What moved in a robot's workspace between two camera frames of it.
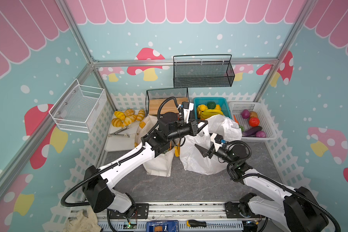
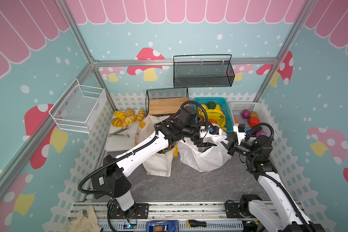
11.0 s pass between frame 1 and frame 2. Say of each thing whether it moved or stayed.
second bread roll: stayed
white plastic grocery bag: moved
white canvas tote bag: stayed
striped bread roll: stayed
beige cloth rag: stayed
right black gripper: moved
